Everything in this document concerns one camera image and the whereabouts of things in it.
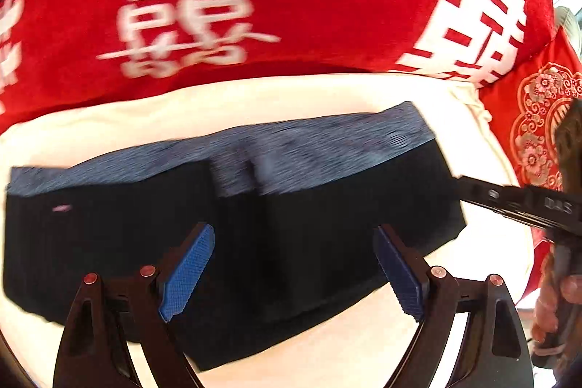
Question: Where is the person's right hand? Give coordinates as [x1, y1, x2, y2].
[531, 254, 582, 345]

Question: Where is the black pants grey floral trim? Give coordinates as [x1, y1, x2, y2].
[2, 101, 468, 372]

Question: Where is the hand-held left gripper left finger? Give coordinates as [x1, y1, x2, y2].
[52, 223, 215, 388]

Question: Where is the red cushion floral print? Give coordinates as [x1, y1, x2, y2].
[479, 27, 582, 251]

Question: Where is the red printed blanket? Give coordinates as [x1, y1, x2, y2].
[0, 0, 559, 135]

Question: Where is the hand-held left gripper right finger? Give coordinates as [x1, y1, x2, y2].
[373, 224, 533, 388]

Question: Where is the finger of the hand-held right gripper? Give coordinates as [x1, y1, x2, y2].
[452, 174, 515, 217]

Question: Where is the white bed sheet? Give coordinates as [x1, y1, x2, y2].
[0, 72, 542, 388]

